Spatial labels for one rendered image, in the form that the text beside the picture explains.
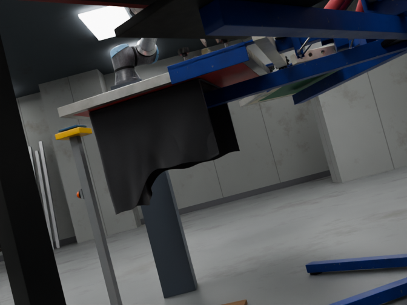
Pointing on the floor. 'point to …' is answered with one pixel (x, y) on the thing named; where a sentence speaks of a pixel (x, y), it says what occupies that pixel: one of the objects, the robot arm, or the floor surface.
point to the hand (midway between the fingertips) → (211, 42)
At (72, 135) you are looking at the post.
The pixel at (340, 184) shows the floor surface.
